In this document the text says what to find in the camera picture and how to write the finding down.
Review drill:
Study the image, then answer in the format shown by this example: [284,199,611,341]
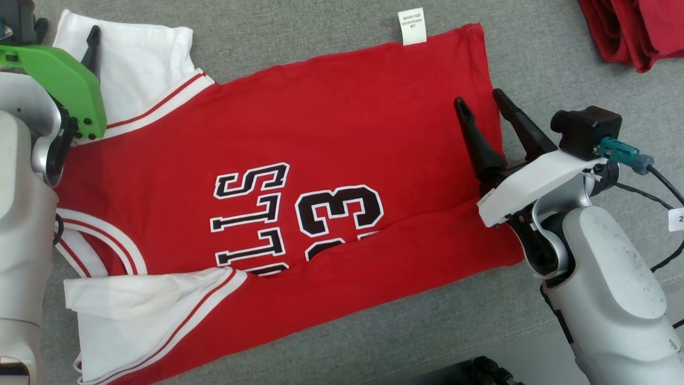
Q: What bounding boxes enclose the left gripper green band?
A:
[0,25,108,141]

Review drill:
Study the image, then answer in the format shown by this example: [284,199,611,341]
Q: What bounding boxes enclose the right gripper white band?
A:
[453,88,608,230]

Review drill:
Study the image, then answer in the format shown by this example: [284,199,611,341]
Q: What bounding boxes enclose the red basketball jersey white sleeves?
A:
[53,8,525,385]

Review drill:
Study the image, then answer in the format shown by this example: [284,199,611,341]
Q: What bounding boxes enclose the teal right camera connector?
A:
[598,136,655,175]

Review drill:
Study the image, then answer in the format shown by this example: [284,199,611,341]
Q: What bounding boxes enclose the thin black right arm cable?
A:
[612,165,684,329]

